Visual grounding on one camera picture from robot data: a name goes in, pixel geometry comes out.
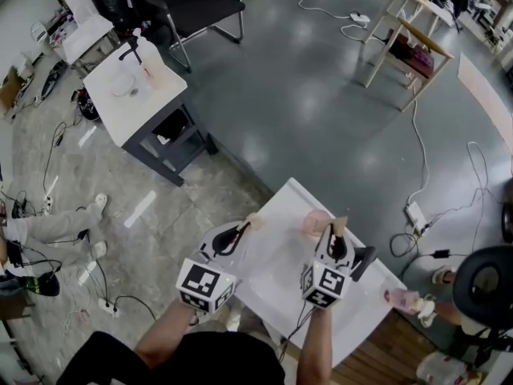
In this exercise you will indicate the person's black clothed torso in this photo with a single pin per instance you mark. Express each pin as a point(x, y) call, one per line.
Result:
point(216, 359)

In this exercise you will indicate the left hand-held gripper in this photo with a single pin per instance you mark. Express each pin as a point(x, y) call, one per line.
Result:
point(200, 281)

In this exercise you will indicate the light wooden chair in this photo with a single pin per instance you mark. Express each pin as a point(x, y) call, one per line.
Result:
point(426, 42)

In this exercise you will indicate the white power strip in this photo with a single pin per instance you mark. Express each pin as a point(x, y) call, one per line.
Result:
point(415, 217)
point(359, 17)
point(109, 307)
point(48, 205)

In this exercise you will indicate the pink translucent cup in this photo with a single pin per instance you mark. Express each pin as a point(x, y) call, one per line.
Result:
point(312, 223)

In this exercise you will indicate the white ceramic washbasin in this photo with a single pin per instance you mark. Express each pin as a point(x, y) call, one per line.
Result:
point(276, 271)

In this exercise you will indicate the white basin on grey stand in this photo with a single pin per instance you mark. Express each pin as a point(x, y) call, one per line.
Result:
point(132, 106)

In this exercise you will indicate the black mesh office chair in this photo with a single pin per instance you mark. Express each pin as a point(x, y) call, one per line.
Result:
point(192, 6)

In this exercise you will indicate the pink pump lotion bottle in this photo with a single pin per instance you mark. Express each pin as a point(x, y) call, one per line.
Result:
point(405, 300)

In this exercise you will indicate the clear red-label water bottle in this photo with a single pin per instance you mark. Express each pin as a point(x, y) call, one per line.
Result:
point(445, 371)

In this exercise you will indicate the clear pump soap bottle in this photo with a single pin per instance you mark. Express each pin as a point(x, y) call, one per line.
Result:
point(152, 66)

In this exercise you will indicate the brown cardboard box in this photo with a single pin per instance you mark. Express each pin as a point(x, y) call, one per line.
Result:
point(12, 88)

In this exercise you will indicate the person's left forearm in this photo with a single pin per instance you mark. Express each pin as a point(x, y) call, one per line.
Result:
point(164, 335)

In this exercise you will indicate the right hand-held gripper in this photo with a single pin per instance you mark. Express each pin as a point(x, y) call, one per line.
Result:
point(330, 283)

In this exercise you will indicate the person's right forearm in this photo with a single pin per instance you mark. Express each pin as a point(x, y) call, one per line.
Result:
point(314, 347)

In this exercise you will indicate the black basin faucet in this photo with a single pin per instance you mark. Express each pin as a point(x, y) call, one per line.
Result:
point(130, 50)
point(364, 259)

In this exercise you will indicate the wooden plank platform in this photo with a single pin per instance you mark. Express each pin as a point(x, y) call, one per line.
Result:
point(380, 343)

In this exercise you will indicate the person's left white shoe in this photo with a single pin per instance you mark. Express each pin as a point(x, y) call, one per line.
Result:
point(233, 318)

